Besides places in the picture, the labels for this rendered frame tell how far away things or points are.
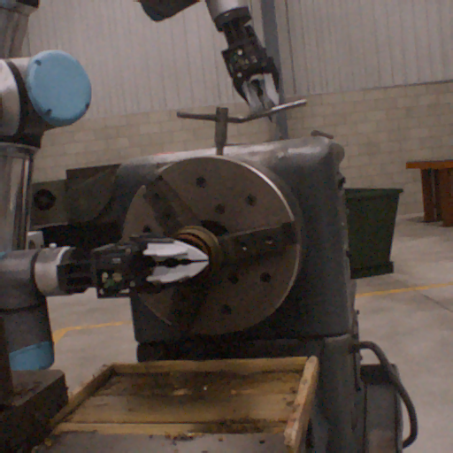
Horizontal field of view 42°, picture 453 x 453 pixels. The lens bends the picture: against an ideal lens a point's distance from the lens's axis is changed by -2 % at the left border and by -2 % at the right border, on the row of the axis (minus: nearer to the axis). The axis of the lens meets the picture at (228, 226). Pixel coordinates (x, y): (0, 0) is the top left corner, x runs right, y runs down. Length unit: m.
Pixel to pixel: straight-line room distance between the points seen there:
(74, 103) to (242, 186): 0.30
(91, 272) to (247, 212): 0.29
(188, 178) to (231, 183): 0.08
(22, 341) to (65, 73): 0.42
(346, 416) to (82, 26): 10.80
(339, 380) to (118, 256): 0.56
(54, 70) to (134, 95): 10.35
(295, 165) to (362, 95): 10.45
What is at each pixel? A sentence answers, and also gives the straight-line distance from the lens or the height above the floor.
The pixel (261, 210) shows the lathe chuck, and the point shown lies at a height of 1.14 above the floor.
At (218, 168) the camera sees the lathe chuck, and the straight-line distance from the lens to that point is 1.02.
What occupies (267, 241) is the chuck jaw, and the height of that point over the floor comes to 1.09.
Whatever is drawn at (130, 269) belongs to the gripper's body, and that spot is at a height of 1.08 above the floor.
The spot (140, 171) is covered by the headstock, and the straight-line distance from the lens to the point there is 1.24.
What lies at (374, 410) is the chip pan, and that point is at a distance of 1.68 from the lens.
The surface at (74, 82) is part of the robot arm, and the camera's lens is 0.98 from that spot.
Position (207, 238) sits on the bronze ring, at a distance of 0.93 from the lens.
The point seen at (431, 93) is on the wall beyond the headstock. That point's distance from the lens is 11.99.
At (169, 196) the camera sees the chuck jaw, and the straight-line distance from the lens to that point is 1.00.
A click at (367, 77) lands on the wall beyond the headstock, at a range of 11.72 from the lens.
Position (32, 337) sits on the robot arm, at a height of 0.99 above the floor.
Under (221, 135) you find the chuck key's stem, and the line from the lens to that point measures 1.05.
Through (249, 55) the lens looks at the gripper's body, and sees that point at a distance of 1.13.
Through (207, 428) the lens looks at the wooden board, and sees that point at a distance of 0.80.
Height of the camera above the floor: 1.21
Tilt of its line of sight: 5 degrees down
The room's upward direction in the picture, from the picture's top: 6 degrees counter-clockwise
